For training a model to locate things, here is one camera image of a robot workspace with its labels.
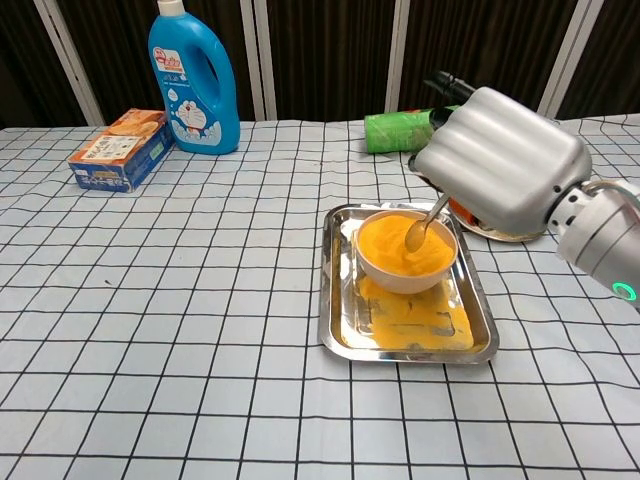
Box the blue detergent pump bottle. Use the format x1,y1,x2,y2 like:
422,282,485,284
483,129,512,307
147,0,242,156

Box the green chips can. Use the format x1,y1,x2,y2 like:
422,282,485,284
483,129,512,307
363,107,459,155

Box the rectangular steel tray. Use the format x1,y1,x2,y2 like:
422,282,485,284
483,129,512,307
318,201,501,365

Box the checkered tablecloth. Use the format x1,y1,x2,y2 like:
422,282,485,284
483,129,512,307
0,117,640,480

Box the round steel plate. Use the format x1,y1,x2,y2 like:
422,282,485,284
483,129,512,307
457,209,549,245

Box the dark folding screen white frame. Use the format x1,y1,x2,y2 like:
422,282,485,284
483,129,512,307
0,0,640,131

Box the small metal spoon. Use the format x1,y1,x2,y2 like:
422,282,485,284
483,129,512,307
403,192,451,254

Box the orange and blue snack box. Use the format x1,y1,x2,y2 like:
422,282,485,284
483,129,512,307
67,108,175,194

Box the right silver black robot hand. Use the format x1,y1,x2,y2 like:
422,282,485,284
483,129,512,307
408,69,593,236

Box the bowl of orange powder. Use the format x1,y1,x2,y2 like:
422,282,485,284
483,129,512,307
355,209,459,295

